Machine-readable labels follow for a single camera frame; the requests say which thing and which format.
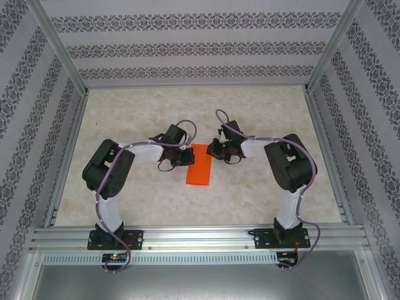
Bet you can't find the aluminium side rail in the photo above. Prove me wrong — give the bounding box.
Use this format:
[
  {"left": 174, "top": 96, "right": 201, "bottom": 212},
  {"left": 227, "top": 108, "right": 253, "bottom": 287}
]
[
  {"left": 42, "top": 92, "right": 90, "bottom": 228},
  {"left": 304, "top": 92, "right": 354, "bottom": 226}
]

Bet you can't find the slotted grey cable duct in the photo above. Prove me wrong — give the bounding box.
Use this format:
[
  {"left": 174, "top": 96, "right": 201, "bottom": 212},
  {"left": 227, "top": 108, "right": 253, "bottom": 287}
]
[{"left": 42, "top": 252, "right": 279, "bottom": 266}]

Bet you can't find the orange paper sheet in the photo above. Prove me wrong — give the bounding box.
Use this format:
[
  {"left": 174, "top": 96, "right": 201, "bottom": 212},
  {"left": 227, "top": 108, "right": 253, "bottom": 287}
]
[{"left": 185, "top": 143, "right": 214, "bottom": 187}]

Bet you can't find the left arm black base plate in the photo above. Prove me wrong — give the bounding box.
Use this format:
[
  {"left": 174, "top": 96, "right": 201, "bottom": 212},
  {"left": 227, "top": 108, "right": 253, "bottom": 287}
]
[{"left": 87, "top": 229, "right": 144, "bottom": 251}]

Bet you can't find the aluminium frame post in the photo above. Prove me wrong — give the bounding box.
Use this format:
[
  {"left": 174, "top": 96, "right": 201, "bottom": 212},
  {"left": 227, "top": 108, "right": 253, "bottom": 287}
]
[
  {"left": 27, "top": 0, "right": 90, "bottom": 94},
  {"left": 304, "top": 0, "right": 366, "bottom": 94}
]

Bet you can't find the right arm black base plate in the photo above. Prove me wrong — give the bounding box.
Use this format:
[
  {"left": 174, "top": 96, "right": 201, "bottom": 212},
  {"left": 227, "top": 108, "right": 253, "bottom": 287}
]
[{"left": 254, "top": 227, "right": 312, "bottom": 250}]

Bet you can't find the aluminium mounting rail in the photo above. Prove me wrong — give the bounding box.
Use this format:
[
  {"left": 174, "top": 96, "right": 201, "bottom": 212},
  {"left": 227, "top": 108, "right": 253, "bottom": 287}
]
[{"left": 29, "top": 227, "right": 371, "bottom": 251}]

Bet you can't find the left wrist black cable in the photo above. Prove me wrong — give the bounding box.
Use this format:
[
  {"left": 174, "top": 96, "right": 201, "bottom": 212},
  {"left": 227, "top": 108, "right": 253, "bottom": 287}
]
[{"left": 157, "top": 159, "right": 176, "bottom": 173}]

